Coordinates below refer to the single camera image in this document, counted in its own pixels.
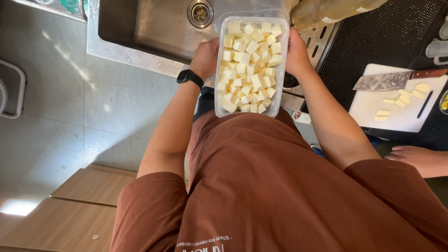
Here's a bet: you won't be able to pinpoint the person's left hand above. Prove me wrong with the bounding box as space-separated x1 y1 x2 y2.
189 37 220 83

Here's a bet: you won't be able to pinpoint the person's right hand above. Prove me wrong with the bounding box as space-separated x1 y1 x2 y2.
285 27 316 79

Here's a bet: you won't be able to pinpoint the clear plastic food container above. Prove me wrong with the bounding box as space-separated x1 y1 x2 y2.
214 16 290 118

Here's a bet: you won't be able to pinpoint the black smartwatch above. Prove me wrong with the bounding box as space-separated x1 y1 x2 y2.
176 69 205 91

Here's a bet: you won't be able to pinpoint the dark trousers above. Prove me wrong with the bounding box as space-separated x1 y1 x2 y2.
193 86 216 122

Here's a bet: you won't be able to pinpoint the round metal sink strainer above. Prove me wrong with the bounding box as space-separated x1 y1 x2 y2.
186 0 215 29

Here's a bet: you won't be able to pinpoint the heap of white cheese cubes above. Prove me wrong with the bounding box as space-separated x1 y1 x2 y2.
217 22 283 114

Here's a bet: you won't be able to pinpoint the stainless steel sink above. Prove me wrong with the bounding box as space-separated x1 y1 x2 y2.
86 0 342 112

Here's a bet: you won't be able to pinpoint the plastic bottle of yellowish liquid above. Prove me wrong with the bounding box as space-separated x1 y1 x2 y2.
291 0 388 32

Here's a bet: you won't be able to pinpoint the white slipper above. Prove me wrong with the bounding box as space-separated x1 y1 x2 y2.
292 111 312 125

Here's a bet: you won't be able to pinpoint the black mesh counter mat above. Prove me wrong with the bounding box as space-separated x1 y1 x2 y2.
303 0 448 152

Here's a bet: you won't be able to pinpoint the white cutting board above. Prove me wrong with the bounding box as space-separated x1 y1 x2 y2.
349 63 448 133

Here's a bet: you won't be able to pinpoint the scattered white cheese slices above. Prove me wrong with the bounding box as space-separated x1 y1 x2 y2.
374 83 432 122

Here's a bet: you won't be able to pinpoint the clear glass cups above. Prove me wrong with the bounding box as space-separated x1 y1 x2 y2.
425 16 448 66

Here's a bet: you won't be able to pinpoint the brown shirt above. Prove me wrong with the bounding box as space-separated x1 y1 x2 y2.
109 108 448 252

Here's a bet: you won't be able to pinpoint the metal dish rack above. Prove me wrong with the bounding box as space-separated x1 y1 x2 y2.
14 0 89 24

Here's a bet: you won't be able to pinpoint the bowl with yellow food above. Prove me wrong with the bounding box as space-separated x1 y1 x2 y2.
439 90 448 116

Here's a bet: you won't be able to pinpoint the wooden cabinet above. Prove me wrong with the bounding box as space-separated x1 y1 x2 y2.
0 164 139 252

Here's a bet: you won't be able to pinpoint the cleaver with wooden handle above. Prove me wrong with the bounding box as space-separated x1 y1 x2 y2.
353 69 448 92

